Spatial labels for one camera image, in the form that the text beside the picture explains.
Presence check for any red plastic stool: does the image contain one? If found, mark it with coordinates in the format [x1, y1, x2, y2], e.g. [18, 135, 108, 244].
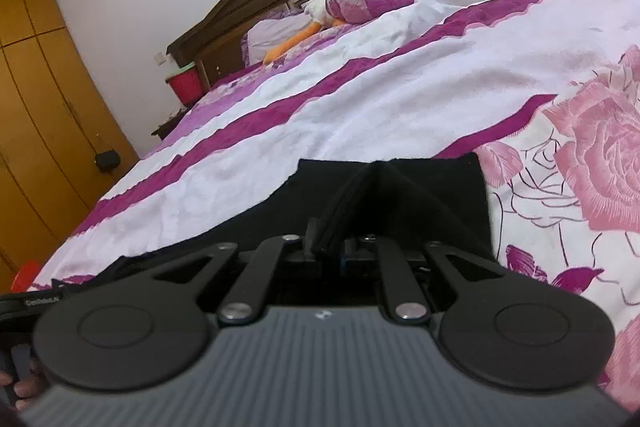
[9, 261, 42, 293]

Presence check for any black cardigan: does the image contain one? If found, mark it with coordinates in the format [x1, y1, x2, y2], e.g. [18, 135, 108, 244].
[50, 157, 495, 305]

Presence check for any dark wooden nightstand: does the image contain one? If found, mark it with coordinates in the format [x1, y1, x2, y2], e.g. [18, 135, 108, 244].
[151, 103, 194, 140]

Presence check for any white and orange plush toy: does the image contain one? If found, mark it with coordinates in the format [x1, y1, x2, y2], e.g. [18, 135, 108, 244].
[262, 0, 362, 64]

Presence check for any red bucket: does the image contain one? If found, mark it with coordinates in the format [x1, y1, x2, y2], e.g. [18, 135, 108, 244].
[165, 62, 205, 106]

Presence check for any pale purple pillow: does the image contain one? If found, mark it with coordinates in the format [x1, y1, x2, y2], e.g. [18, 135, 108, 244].
[242, 18, 315, 66]

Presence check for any wooden wardrobe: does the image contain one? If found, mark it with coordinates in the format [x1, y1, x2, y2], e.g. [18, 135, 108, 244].
[0, 0, 139, 288]

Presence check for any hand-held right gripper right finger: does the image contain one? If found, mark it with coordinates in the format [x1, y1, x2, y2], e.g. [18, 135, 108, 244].
[345, 234, 506, 324]

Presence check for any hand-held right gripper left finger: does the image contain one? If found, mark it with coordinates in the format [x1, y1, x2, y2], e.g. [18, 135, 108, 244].
[150, 234, 318, 326]

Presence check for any purple floral bedspread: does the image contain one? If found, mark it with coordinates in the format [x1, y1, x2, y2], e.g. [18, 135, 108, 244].
[27, 0, 640, 413]

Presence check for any small black box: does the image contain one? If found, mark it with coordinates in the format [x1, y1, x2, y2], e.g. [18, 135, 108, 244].
[95, 149, 121, 173]

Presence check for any person's left hand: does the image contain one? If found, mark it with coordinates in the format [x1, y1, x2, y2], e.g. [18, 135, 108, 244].
[0, 354, 47, 411]

